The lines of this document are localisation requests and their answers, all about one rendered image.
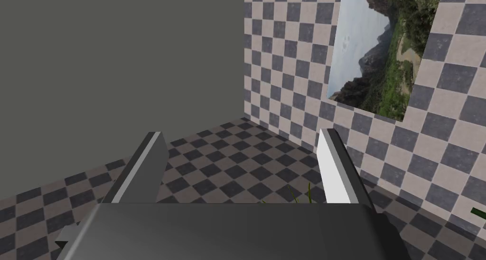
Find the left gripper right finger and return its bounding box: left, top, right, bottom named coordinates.
left=316, top=128, right=376, bottom=214

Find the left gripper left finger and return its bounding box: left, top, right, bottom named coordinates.
left=102, top=131, right=169, bottom=204

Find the green plant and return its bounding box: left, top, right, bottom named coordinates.
left=260, top=182, right=314, bottom=205

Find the mountain landscape wall picture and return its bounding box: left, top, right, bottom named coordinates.
left=327, top=0, right=444, bottom=122

